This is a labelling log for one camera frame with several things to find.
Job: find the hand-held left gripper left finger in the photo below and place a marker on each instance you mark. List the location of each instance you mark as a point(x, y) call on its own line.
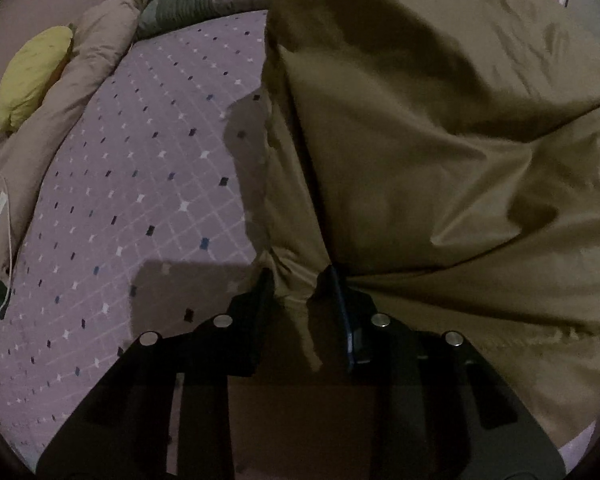
point(260, 310)

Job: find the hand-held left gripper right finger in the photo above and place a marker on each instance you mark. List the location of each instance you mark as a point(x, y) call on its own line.
point(345, 320)

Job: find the olive jacket with white collar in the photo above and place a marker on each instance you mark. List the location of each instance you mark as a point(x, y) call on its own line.
point(430, 160)

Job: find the purple dotted bed sheet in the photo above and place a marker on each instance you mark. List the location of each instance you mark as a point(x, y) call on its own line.
point(145, 185)

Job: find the beige pillow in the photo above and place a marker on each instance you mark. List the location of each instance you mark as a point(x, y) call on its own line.
point(55, 110)

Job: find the yellow cushion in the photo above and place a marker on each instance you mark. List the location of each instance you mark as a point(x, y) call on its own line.
point(30, 75)

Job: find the pink bed headboard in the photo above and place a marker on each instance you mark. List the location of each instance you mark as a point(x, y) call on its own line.
point(25, 5)

